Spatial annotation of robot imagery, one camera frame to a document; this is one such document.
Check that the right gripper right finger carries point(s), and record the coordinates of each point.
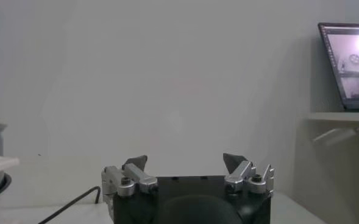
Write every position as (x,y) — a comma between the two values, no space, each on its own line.
(243,173)

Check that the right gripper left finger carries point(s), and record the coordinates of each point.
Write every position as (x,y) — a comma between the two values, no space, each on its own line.
(133,176)

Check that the white side table with laptop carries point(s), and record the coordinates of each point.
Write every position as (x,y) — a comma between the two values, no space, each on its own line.
(334,116)

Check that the open dark laptop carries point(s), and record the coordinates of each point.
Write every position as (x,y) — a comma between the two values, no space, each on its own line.
(350,61)

